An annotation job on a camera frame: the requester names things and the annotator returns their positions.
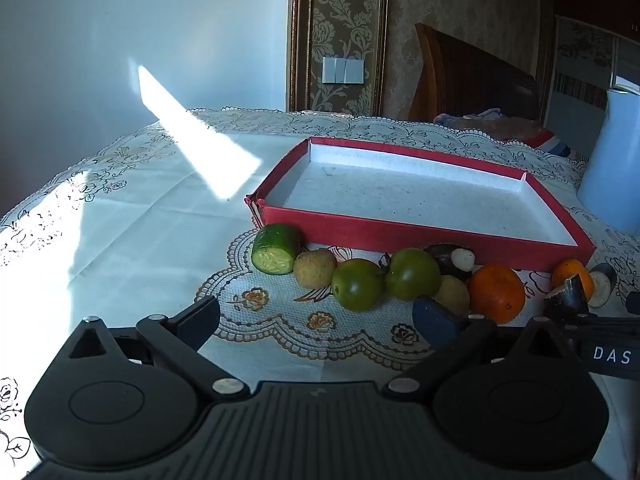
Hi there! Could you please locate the white wall switch panel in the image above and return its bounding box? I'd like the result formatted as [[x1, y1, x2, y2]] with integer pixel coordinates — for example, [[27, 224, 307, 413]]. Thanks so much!
[[322, 56, 366, 85]]

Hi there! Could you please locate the green tomato with stem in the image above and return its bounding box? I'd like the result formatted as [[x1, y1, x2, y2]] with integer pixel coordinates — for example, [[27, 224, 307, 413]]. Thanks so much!
[[378, 248, 442, 302]]

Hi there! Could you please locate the eggplant slice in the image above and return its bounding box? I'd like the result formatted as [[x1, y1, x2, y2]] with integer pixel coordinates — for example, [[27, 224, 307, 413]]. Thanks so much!
[[589, 263, 619, 309]]

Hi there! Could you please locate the brown framed wall panel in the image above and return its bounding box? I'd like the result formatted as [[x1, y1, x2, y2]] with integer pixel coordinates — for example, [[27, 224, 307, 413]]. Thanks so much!
[[287, 0, 391, 117]]

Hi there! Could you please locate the wooden headboard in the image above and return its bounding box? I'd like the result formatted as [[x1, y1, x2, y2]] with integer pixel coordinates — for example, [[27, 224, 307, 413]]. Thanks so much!
[[408, 22, 544, 122]]

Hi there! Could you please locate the green cucumber piece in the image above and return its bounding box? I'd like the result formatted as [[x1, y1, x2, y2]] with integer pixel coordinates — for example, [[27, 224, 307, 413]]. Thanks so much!
[[251, 223, 304, 275]]

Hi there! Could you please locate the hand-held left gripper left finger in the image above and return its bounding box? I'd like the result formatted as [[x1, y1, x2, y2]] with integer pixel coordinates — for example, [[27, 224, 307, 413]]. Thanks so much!
[[67, 295, 251, 402]]

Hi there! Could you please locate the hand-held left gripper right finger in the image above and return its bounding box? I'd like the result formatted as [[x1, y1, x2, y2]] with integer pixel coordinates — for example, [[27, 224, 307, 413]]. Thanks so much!
[[382, 296, 583, 402]]

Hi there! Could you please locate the striped pink blanket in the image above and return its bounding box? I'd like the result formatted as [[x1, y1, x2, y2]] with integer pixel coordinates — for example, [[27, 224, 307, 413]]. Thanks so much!
[[433, 107, 574, 159]]

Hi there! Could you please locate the red cardboard tray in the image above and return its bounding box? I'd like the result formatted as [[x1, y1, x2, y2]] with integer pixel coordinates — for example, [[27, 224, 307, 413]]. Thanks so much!
[[244, 136, 597, 272]]

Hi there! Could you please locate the orange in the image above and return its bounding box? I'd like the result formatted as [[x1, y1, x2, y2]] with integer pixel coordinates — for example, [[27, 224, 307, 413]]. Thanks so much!
[[468, 265, 527, 325], [551, 258, 595, 302]]

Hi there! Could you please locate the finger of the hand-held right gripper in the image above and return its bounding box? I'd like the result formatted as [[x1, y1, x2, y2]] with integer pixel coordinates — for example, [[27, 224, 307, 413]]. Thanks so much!
[[544, 310, 608, 335]]

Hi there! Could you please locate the tan longan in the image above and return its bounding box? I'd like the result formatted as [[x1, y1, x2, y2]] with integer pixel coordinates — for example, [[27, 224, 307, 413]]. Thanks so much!
[[431, 275, 471, 315], [293, 248, 337, 290]]

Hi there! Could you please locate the pale blue kettle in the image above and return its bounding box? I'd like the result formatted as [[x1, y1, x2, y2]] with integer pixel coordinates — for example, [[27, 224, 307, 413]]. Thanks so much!
[[577, 85, 640, 237]]

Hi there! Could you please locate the patterned wardrobe door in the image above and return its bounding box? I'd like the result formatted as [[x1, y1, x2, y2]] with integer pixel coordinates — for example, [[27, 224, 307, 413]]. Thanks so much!
[[542, 14, 640, 132]]

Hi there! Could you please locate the large dark sugarcane piece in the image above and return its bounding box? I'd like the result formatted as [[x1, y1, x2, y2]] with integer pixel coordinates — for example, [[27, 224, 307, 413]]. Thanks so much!
[[544, 275, 591, 325]]

